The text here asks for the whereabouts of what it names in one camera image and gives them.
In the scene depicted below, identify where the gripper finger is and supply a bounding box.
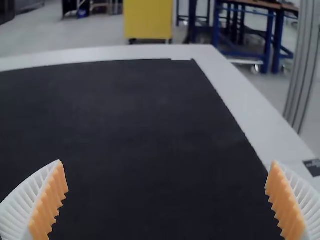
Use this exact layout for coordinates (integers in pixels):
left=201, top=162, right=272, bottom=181
left=264, top=159, right=320, bottom=240
left=0, top=159, right=70, bottom=240

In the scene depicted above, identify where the black mat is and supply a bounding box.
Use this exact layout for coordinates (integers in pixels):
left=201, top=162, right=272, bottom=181
left=0, top=58, right=282, bottom=240

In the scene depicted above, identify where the yellow wheeled cabinet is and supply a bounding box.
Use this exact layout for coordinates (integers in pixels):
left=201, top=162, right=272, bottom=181
left=123, top=0, right=174, bottom=46

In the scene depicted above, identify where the grey metal post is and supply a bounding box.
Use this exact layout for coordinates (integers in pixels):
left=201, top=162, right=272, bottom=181
left=283, top=0, right=320, bottom=136

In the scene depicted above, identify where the blue metal frame trolley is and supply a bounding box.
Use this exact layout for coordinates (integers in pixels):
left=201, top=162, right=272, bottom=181
left=175, top=0, right=219, bottom=44
left=212, top=0, right=300, bottom=75

